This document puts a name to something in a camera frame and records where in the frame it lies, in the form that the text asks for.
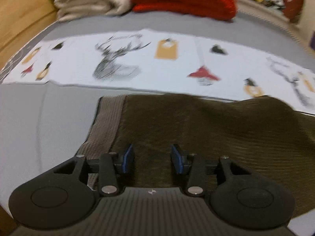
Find dark red cushion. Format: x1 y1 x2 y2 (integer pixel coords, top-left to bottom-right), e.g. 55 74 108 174
283 0 304 23

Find panda plush toy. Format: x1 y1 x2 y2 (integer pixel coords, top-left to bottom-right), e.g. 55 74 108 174
271 0 284 8

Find dark olive corduroy pants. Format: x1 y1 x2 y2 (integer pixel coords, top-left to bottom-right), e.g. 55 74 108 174
78 94 314 216

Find grey printed bed sheet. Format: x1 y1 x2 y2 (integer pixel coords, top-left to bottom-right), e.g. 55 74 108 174
1 12 314 235

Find wooden bed frame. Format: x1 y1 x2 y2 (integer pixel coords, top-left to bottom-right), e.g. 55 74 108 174
1 0 57 68

